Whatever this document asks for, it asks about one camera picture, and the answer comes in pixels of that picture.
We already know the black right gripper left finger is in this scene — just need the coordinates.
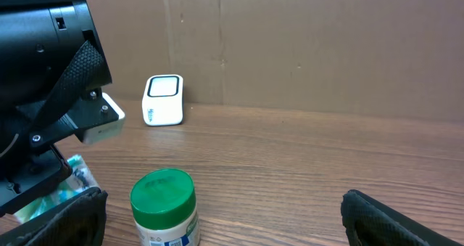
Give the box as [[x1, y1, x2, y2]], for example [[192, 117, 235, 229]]
[[1, 187, 108, 246]]

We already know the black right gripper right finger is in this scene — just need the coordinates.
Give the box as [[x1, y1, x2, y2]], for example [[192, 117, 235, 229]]
[[341, 189, 462, 246]]

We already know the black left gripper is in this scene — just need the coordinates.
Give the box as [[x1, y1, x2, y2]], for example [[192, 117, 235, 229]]
[[1, 89, 117, 216]]

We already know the small green tissue packet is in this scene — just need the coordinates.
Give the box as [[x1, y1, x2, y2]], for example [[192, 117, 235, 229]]
[[14, 155, 99, 224]]

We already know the green lid white jar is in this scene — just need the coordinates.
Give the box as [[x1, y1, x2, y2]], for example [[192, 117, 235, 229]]
[[130, 168, 200, 246]]

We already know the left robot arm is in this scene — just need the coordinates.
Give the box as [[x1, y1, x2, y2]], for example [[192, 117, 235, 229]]
[[1, 0, 125, 215]]

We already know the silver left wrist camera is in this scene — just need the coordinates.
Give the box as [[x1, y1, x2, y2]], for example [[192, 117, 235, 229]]
[[76, 92, 125, 144]]

